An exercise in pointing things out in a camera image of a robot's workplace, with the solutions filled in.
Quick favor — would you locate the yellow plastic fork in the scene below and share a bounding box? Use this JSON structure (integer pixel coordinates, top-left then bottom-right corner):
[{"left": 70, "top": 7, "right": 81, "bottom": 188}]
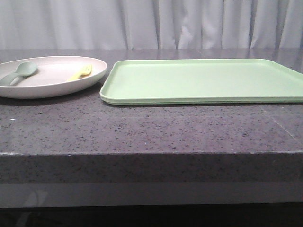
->
[{"left": 67, "top": 64, "right": 92, "bottom": 82}]

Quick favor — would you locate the grey pleated curtain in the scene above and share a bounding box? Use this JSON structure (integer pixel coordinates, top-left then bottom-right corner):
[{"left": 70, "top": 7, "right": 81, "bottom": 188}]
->
[{"left": 0, "top": 0, "right": 303, "bottom": 50}]

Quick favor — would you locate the beige round plate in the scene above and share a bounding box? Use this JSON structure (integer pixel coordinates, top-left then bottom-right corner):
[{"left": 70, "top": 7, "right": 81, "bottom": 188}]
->
[{"left": 0, "top": 56, "right": 107, "bottom": 99}]

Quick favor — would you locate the light green plastic tray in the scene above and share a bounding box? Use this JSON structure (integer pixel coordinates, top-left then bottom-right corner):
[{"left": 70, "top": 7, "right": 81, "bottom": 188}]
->
[{"left": 100, "top": 59, "right": 303, "bottom": 105}]

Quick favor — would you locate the sage green spoon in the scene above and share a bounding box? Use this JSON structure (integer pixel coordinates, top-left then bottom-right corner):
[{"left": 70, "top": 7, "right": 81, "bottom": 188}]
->
[{"left": 0, "top": 61, "right": 38, "bottom": 86}]

